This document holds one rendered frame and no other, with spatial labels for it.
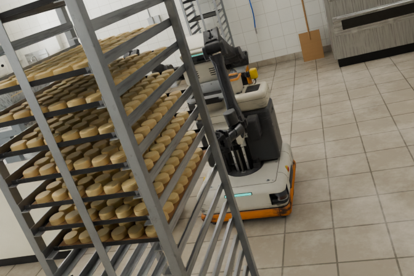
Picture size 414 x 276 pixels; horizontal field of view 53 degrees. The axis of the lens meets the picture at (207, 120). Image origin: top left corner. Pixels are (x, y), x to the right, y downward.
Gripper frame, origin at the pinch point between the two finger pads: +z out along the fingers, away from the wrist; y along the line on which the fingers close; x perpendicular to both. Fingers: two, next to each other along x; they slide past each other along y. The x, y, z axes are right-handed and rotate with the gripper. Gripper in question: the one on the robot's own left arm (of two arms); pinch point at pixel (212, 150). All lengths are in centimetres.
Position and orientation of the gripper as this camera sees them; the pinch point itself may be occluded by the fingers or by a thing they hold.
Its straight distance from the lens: 181.8
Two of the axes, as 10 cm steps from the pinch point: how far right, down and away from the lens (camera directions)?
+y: -3.1, -8.7, -3.9
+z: -6.5, 4.9, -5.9
